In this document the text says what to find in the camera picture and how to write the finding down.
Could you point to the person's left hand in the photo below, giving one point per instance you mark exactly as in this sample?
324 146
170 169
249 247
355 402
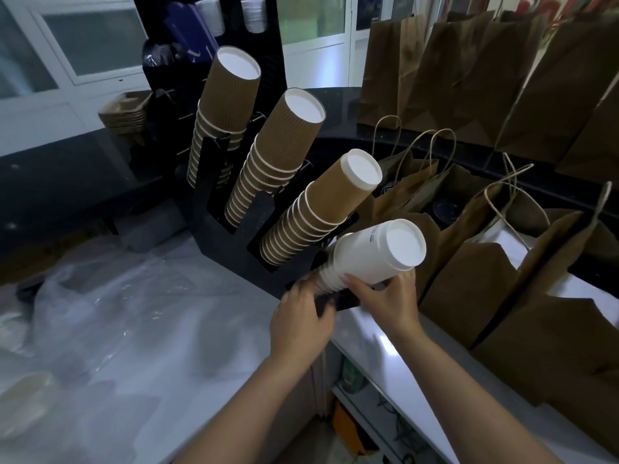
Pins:
300 328

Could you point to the person's right hand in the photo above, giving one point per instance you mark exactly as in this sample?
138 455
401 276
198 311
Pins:
396 309

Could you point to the stack of white paper cups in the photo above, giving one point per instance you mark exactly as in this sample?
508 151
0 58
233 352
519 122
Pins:
377 251
24 401

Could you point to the black cup dispenser rack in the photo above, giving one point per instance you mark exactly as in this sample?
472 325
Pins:
217 236

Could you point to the clear plastic bag sheet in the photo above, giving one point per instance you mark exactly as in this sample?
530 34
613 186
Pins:
145 304

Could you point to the brown cup stack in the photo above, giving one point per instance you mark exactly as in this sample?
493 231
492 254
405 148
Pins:
227 96

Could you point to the black acrylic condiment organizer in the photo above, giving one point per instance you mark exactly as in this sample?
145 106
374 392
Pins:
271 57

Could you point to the person's right forearm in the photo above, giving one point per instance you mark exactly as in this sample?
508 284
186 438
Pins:
464 410

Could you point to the person's left forearm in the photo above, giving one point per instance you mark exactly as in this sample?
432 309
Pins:
242 415

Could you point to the stack of pulp cup trays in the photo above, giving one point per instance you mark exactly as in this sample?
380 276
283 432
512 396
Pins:
125 113

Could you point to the row of brown paper bags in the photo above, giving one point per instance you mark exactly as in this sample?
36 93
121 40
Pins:
532 323

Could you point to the black glossy bar counter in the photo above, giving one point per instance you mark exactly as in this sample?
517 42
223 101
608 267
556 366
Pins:
72 178

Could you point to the black wrapped cutlery bundle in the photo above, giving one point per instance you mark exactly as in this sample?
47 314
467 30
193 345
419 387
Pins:
157 55

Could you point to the white framed window partition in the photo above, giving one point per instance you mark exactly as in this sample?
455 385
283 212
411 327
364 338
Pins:
72 115

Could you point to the bundle of blue paper packets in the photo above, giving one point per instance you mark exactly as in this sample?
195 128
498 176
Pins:
191 31

